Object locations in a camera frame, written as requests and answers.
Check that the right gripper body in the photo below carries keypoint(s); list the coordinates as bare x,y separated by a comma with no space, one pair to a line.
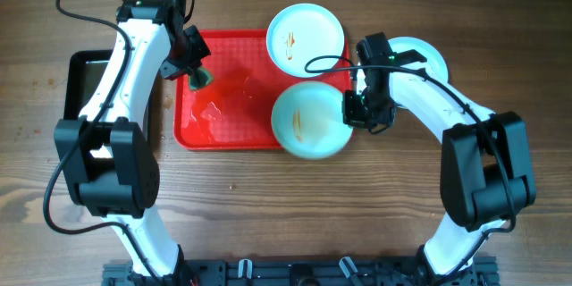
366,110

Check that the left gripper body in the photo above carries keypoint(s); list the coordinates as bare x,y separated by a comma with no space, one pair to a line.
186,55

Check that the green yellow sponge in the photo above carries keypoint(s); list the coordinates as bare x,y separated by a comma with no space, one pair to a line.
200,78

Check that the white plate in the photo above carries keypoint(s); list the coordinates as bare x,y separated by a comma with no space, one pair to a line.
307,120
401,71
300,33

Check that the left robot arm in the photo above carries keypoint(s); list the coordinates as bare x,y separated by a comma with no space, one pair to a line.
105,159

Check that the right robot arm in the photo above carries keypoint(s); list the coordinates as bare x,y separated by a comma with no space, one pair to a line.
487,175

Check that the red plastic tray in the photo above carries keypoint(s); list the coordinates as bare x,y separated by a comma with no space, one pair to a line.
234,110

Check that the black water basin tray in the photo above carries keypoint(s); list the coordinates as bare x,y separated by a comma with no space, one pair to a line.
86,69

